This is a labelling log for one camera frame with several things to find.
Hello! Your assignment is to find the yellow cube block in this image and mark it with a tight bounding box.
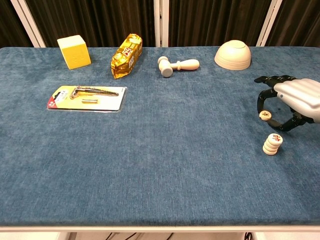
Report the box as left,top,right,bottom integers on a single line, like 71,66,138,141
56,34,92,71

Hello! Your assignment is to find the beige upturned bowl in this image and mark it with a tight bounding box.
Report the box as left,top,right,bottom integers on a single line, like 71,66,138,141
214,39,252,71

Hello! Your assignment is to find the white table frame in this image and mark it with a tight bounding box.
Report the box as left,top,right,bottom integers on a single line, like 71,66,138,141
0,224,320,240

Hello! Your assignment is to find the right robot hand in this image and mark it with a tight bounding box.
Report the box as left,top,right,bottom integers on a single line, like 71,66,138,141
254,74,320,133

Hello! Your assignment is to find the gold foil snack packet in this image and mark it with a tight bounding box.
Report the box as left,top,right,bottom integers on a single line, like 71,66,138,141
110,33,144,80

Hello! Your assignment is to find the razor blister pack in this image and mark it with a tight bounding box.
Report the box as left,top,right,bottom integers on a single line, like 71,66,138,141
46,85,129,114

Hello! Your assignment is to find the dark pleated curtain panel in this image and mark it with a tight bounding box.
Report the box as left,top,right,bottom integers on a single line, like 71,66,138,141
168,0,273,47
0,0,35,50
267,0,320,47
24,0,156,48

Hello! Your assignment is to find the wooden toy mallet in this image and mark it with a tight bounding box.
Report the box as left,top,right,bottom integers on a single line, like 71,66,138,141
157,56,201,78

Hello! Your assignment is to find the white screen frame post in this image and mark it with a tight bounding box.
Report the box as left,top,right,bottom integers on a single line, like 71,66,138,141
9,0,47,48
255,0,284,47
153,0,170,48

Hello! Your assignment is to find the blue table cloth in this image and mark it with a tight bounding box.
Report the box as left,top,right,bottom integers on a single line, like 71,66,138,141
0,46,320,227

